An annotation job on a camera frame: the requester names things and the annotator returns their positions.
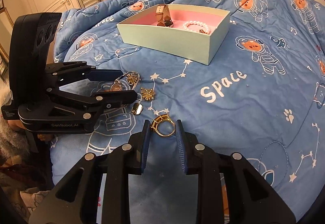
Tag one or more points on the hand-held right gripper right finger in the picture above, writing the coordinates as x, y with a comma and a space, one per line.
180, 149

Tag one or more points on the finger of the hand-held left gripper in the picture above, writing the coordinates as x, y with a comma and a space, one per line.
119, 98
106, 74

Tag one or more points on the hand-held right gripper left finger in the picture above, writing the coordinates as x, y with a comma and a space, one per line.
144, 149

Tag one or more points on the gold oval pendant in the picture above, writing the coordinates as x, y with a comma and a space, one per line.
137, 109

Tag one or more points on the gold snowflake brooch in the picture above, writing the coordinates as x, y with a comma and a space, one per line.
148, 93
132, 78

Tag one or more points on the mint green box pink inside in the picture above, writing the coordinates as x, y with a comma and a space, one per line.
165, 41

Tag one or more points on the person's left forearm fuzzy sleeve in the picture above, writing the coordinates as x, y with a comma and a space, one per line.
7, 137

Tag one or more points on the person's left hand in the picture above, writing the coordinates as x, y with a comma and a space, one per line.
43, 137

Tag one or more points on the blue astronaut bear printed blanket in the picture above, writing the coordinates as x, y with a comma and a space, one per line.
228, 117

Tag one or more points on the dark cloth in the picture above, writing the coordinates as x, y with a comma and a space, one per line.
17, 178

